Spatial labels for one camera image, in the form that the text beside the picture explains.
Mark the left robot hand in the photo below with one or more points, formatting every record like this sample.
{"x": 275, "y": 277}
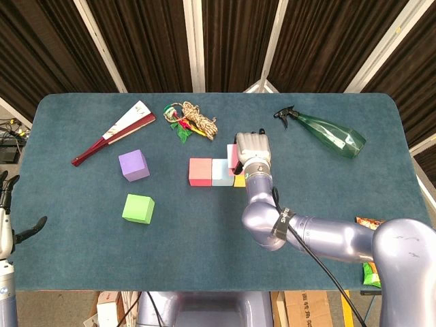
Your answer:
{"x": 5, "y": 235}

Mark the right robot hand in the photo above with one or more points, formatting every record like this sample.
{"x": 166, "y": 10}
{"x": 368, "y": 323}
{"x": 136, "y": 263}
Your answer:
{"x": 253, "y": 148}

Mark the pink foam cube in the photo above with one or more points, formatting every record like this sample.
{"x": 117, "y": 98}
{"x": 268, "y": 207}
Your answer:
{"x": 232, "y": 155}

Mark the yellow foam cube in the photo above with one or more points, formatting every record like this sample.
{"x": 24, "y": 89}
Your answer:
{"x": 239, "y": 182}

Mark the red foam cube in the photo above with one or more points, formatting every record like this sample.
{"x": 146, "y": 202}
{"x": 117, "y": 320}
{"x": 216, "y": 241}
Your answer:
{"x": 200, "y": 170}

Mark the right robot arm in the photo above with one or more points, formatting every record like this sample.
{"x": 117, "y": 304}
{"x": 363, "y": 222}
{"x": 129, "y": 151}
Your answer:
{"x": 340, "y": 238}

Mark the light blue foam cube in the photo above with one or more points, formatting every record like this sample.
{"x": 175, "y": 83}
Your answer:
{"x": 219, "y": 173}

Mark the colourful feather toy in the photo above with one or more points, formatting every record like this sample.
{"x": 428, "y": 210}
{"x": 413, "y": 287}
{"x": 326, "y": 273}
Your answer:
{"x": 183, "y": 131}

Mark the green plastic spray bottle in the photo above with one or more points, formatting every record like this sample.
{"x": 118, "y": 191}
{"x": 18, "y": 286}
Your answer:
{"x": 330, "y": 134}

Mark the black electronics box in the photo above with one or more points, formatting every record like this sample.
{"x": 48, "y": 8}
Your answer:
{"x": 7, "y": 155}

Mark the blue felt table cloth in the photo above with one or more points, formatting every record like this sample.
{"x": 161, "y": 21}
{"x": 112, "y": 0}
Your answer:
{"x": 218, "y": 238}

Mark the purple foam cube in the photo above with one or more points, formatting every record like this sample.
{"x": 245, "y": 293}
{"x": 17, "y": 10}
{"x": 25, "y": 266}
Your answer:
{"x": 133, "y": 165}

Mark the white cardboard box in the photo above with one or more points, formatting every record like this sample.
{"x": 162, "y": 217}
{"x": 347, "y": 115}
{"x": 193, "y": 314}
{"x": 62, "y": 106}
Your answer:
{"x": 107, "y": 311}

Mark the green foam cube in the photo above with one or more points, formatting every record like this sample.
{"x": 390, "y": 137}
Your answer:
{"x": 137, "y": 207}

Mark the folded red paper fan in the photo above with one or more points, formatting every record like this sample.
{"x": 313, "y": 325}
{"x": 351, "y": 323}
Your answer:
{"x": 122, "y": 129}

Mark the dark brown curtain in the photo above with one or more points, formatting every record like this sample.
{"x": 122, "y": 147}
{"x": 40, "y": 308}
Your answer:
{"x": 153, "y": 41}

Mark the grey-blue robot torso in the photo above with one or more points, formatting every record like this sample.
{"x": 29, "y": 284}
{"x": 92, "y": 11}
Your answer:
{"x": 211, "y": 310}

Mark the brown cardboard box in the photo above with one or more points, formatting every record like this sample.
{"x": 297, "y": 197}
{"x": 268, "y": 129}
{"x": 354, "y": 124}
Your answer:
{"x": 306, "y": 310}

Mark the snack packet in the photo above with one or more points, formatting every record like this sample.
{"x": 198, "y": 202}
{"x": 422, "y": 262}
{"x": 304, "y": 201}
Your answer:
{"x": 371, "y": 274}

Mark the white partition frame post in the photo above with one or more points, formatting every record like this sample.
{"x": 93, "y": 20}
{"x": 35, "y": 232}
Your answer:
{"x": 274, "y": 34}
{"x": 395, "y": 30}
{"x": 13, "y": 112}
{"x": 98, "y": 41}
{"x": 424, "y": 143}
{"x": 194, "y": 44}

